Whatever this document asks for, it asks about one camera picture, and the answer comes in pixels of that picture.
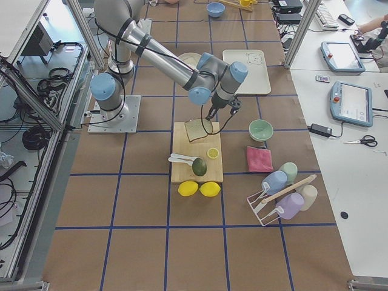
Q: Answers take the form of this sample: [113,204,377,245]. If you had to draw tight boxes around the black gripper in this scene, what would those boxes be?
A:
[206,96,242,121]

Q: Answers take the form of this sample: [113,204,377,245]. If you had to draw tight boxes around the bread slice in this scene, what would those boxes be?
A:
[184,118,213,142]

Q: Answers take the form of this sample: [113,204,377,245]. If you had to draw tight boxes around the white round plate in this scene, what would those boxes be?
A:
[178,52,201,69]

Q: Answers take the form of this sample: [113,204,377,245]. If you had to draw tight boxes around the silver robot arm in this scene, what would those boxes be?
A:
[94,1,248,120]

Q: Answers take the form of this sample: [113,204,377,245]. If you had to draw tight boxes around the wooden cutting board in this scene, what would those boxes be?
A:
[171,122,224,183]

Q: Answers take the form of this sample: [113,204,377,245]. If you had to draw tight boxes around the lemon slice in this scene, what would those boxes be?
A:
[207,147,219,159]

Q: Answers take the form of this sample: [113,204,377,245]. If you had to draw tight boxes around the white bear tray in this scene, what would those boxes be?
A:
[222,49,272,96]

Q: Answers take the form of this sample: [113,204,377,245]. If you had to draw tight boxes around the green bowl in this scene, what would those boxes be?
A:
[249,119,273,142]

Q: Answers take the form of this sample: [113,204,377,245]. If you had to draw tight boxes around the white plastic spoon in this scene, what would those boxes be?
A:
[170,153,198,161]

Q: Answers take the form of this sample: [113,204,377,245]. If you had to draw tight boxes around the green avocado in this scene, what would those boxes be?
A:
[192,158,207,176]

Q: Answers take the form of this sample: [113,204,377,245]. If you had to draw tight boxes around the pink cloth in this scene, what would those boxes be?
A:
[246,146,273,173]

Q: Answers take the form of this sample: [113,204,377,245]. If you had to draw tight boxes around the yellow lemon right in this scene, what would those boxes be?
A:
[199,181,221,198]

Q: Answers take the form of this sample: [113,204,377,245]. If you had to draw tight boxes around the yellow lemon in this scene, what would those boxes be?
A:
[199,181,221,198]
[178,181,199,197]

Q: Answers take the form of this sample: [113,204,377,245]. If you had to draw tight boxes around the yellow lemon left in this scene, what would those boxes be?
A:
[178,181,199,197]

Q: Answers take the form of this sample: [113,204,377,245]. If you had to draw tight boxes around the blue mug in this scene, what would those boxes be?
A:
[261,170,287,195]

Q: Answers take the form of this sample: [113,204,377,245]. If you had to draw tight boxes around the green mug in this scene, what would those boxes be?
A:
[279,162,298,185]

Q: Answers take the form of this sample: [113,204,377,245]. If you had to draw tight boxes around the blue bowl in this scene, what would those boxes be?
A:
[206,2,226,18]

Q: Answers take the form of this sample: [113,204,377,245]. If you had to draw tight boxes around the black power adapter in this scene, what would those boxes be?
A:
[307,123,332,137]

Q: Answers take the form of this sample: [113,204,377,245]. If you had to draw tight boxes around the yellow cup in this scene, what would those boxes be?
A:
[239,0,257,7]

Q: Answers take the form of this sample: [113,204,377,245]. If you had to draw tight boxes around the wooden rack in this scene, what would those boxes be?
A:
[219,0,253,12]

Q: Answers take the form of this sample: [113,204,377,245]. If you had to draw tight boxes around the purple mug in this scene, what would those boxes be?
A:
[275,192,304,219]

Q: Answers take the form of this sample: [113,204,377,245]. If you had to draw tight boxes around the beige mug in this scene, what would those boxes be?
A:
[296,184,318,211]

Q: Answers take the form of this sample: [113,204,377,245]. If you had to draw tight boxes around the far teach pendant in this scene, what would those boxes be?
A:
[320,42,366,73]

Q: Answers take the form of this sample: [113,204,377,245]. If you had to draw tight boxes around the teach pendant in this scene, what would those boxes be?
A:
[329,81,373,127]
[320,42,366,73]

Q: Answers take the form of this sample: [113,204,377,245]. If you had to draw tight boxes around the near teach pendant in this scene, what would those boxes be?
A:
[329,81,373,127]

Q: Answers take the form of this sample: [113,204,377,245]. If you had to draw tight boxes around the black scissors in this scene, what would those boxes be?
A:
[344,135,378,147]

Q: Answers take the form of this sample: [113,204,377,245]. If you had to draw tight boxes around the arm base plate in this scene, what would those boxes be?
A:
[138,18,152,34]
[87,95,141,134]

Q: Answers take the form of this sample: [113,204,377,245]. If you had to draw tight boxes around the white wire cup rack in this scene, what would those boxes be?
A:
[246,182,284,227]

